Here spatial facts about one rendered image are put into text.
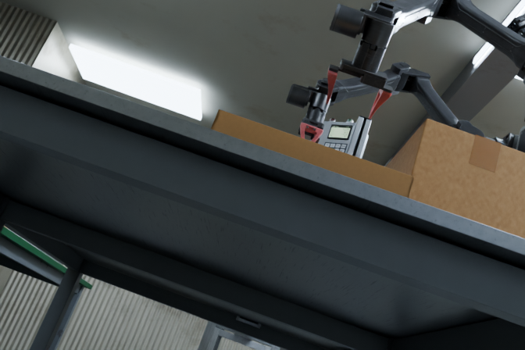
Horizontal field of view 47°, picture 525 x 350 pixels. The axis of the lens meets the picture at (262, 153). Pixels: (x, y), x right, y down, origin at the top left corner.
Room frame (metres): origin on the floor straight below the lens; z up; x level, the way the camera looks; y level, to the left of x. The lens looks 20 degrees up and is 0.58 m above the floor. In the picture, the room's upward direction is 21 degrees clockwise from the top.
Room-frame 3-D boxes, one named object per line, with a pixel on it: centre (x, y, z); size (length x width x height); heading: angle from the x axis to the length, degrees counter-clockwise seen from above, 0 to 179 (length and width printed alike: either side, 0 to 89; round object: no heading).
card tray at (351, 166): (0.85, -0.07, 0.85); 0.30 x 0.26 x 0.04; 176
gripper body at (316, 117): (1.65, -0.11, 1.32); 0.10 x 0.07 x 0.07; 177
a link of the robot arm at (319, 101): (1.65, -0.10, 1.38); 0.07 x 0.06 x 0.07; 87
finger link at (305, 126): (1.61, -0.11, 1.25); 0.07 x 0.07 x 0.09; 87
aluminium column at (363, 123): (1.88, -0.29, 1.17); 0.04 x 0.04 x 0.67; 86
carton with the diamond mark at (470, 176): (1.15, -0.39, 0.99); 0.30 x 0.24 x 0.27; 177
